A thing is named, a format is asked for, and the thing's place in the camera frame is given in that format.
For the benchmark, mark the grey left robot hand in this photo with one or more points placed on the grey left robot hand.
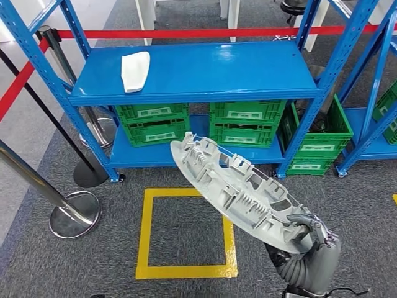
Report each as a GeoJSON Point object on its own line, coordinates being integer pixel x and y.
{"type": "Point", "coordinates": [98, 296]}

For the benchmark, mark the grey plastic wheel hubcap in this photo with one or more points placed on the grey plastic wheel hubcap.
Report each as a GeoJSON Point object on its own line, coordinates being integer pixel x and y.
{"type": "Point", "coordinates": [235, 193]}

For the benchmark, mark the red barrier belt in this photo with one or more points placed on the red barrier belt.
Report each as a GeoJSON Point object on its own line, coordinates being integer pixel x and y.
{"type": "Point", "coordinates": [186, 33]}
{"type": "Point", "coordinates": [18, 84]}

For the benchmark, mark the black post stanchion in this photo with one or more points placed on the black post stanchion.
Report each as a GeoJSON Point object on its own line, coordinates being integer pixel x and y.
{"type": "Point", "coordinates": [90, 175]}

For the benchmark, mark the black round stool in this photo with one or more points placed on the black round stool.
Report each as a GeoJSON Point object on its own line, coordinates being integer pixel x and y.
{"type": "Point", "coordinates": [293, 6]}

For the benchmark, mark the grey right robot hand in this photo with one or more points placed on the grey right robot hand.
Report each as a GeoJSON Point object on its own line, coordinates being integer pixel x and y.
{"type": "Point", "coordinates": [324, 259]}

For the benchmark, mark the blue metal shelf rack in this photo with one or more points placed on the blue metal shelf rack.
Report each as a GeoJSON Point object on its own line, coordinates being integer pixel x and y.
{"type": "Point", "coordinates": [201, 70]}
{"type": "Point", "coordinates": [372, 90]}

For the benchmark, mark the white plastic cover part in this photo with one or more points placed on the white plastic cover part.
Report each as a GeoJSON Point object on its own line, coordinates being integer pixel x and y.
{"type": "Point", "coordinates": [134, 72]}

